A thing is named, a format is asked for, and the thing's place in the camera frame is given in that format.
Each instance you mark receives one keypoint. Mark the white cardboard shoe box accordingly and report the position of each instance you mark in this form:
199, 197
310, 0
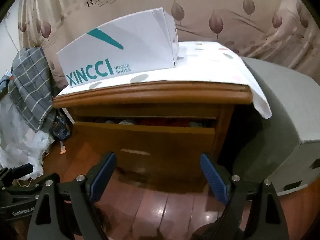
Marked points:
112, 55

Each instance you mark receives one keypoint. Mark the dark blue patterned bag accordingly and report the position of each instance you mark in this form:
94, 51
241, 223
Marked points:
61, 130

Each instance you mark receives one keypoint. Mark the grey mattress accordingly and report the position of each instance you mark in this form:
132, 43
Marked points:
275, 105

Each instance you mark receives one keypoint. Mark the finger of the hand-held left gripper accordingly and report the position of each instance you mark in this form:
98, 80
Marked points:
23, 169

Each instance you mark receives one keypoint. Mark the wooden drawer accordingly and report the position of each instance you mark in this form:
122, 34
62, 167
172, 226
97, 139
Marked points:
150, 140

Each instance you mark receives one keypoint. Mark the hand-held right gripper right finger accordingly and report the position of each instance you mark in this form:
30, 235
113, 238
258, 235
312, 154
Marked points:
212, 177

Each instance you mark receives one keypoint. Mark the white spotted cloth cover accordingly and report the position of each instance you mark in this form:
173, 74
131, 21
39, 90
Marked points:
200, 65

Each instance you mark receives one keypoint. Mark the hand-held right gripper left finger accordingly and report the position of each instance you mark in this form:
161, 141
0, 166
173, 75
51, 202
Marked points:
105, 175

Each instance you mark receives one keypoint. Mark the brown wooden nightstand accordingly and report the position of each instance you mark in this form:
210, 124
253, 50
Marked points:
150, 95

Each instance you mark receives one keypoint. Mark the grey plaid cloth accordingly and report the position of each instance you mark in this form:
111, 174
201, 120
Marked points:
30, 85

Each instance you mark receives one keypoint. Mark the wooden bed frame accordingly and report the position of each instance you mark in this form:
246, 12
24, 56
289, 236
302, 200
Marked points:
300, 212

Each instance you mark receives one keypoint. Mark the small orange wrapper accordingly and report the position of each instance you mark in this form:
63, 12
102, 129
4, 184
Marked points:
62, 149

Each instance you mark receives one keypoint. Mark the white plastic sheet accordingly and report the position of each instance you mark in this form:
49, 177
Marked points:
15, 142

